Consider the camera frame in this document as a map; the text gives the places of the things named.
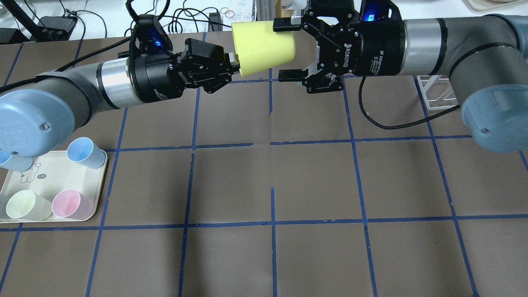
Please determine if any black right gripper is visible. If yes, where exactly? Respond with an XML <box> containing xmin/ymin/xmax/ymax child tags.
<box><xmin>272</xmin><ymin>0</ymin><xmax>405</xmax><ymax>94</ymax></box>

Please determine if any pink plastic cup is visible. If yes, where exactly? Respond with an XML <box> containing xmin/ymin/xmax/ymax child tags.
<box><xmin>52</xmin><ymin>189</ymin><xmax>95</xmax><ymax>220</ymax></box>

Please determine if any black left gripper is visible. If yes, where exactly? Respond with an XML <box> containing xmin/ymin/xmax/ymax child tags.
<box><xmin>127</xmin><ymin>14</ymin><xmax>240</xmax><ymax>103</ymax></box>

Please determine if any light blue outer cup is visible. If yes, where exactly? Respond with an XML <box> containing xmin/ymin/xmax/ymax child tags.
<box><xmin>0</xmin><ymin>151</ymin><xmax>33</xmax><ymax>172</ymax></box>

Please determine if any yellow plastic cup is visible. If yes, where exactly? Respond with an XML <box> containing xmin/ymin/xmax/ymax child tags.
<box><xmin>231</xmin><ymin>21</ymin><xmax>296</xmax><ymax>77</ymax></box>

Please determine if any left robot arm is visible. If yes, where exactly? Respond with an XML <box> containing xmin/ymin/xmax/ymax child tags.
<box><xmin>0</xmin><ymin>14</ymin><xmax>240</xmax><ymax>158</ymax></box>

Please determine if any cream serving tray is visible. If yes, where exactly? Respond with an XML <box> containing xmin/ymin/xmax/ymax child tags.
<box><xmin>0</xmin><ymin>151</ymin><xmax>108</xmax><ymax>224</ymax></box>

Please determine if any blue cup near tray corner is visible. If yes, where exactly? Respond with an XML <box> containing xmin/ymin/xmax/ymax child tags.
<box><xmin>66</xmin><ymin>137</ymin><xmax>107</xmax><ymax>169</ymax></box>

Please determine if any pale green plastic cup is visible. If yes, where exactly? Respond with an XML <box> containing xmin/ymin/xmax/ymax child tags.
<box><xmin>6</xmin><ymin>190</ymin><xmax>52</xmax><ymax>221</ymax></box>

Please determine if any white wire cup rack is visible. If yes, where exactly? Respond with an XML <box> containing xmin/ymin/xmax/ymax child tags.
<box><xmin>416</xmin><ymin>75</ymin><xmax>458</xmax><ymax>111</ymax></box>

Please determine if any black power adapter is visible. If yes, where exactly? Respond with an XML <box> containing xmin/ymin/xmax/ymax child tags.
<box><xmin>37</xmin><ymin>16</ymin><xmax>78</xmax><ymax>41</ymax></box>

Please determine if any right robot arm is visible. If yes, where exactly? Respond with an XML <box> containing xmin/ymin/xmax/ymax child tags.
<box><xmin>272</xmin><ymin>0</ymin><xmax>528</xmax><ymax>153</ymax></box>

